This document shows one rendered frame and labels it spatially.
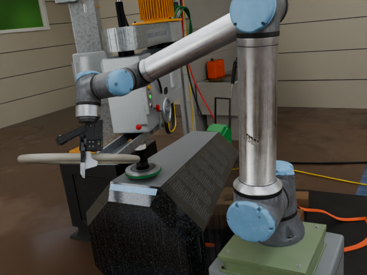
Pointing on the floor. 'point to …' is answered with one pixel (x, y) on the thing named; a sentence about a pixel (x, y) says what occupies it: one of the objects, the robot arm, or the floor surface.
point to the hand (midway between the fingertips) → (81, 174)
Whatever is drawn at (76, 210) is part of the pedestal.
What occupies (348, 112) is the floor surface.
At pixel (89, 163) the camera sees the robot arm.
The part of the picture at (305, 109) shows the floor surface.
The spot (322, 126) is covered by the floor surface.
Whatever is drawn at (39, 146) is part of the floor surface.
